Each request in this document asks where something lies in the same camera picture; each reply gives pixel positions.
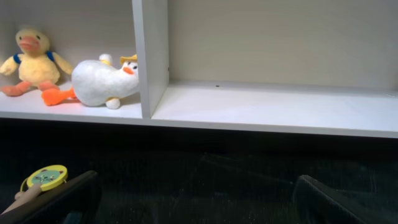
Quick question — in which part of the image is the yellow plush duck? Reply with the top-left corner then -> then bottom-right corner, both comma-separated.
0,27 -> 75,97

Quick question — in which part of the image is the white shelf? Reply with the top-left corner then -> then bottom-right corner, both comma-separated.
0,0 -> 398,139

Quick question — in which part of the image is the yellow rattle drum toy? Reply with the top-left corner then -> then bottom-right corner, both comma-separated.
0,164 -> 68,215

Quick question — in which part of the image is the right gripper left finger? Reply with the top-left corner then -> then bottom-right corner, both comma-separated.
0,170 -> 102,224

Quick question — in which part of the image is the white plush duck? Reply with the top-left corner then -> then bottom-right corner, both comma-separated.
41,53 -> 141,110

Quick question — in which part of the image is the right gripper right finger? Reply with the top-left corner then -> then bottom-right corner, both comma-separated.
292,174 -> 393,224

